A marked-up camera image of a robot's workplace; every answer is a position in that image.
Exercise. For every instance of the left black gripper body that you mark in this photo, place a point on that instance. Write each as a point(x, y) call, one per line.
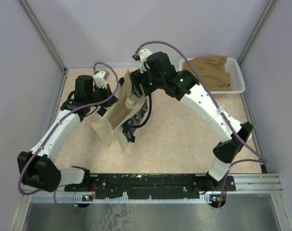
point(107, 98)

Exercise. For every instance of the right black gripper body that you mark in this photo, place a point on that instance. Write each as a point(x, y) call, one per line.
point(135, 82)

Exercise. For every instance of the white cream-capped bottle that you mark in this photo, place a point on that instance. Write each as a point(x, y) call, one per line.
point(130, 104)

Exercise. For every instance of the beige canvas tote bag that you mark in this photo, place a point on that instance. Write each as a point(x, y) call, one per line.
point(118, 125)

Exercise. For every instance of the green cream-capped bottle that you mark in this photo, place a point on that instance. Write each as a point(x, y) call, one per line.
point(131, 95)

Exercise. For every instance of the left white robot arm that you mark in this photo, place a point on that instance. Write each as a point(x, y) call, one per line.
point(36, 167)

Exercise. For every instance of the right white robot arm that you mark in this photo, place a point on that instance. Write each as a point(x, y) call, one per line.
point(231, 132)

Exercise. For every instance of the brown folded cloth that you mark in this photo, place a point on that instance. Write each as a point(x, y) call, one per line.
point(211, 70)

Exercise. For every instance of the white plastic basket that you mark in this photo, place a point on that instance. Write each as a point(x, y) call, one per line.
point(236, 78)

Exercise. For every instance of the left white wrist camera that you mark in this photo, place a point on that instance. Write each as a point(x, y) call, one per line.
point(100, 78)

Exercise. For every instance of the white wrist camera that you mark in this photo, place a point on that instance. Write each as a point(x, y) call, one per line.
point(141, 56)
point(100, 78)

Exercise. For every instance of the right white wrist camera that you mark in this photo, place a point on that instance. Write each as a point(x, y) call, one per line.
point(141, 56)

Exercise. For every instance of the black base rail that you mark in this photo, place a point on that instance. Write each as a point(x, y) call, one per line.
point(154, 186)

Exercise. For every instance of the white slotted cable duct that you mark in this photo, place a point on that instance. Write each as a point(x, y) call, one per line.
point(84, 198)

